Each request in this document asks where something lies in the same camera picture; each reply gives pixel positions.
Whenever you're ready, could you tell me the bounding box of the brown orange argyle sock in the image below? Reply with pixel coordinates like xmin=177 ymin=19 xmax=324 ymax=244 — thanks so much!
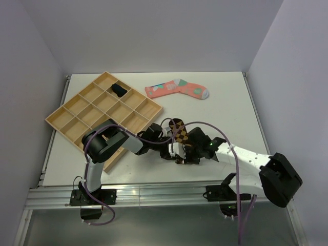
xmin=169 ymin=118 xmax=193 ymax=165

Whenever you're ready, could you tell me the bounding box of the navy ankle sock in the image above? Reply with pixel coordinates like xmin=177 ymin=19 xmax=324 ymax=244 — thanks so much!
xmin=111 ymin=83 xmax=128 ymax=98

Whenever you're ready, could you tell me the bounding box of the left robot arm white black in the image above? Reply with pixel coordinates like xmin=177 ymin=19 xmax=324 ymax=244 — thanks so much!
xmin=81 ymin=118 xmax=174 ymax=204

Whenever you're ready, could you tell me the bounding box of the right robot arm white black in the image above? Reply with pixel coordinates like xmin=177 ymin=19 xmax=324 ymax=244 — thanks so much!
xmin=186 ymin=127 xmax=303 ymax=208

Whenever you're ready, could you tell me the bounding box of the pink patterned sock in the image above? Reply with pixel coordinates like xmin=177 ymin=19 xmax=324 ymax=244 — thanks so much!
xmin=145 ymin=79 xmax=210 ymax=99

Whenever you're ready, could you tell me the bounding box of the wooden compartment tray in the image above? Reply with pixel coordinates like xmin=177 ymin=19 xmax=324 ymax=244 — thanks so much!
xmin=45 ymin=71 xmax=164 ymax=175

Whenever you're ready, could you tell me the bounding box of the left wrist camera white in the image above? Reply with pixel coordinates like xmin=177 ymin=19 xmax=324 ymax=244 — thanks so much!
xmin=162 ymin=126 xmax=172 ymax=137

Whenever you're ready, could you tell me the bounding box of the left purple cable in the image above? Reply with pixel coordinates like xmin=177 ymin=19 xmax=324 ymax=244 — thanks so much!
xmin=84 ymin=117 xmax=177 ymax=226

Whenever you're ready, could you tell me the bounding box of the purple cable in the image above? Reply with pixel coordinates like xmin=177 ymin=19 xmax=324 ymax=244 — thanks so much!
xmin=84 ymin=117 xmax=177 ymax=226
xmin=171 ymin=121 xmax=258 ymax=245

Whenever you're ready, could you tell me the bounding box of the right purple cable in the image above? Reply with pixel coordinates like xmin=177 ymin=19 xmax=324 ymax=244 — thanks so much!
xmin=171 ymin=121 xmax=258 ymax=245

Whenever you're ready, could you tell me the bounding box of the aluminium frame rail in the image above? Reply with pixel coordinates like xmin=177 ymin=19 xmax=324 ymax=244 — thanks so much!
xmin=24 ymin=179 xmax=294 ymax=210

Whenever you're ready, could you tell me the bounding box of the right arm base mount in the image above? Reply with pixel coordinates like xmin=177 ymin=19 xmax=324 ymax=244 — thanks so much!
xmin=202 ymin=173 xmax=237 ymax=220

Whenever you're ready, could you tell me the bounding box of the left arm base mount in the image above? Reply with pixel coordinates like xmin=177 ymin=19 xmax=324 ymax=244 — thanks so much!
xmin=69 ymin=176 xmax=117 ymax=225

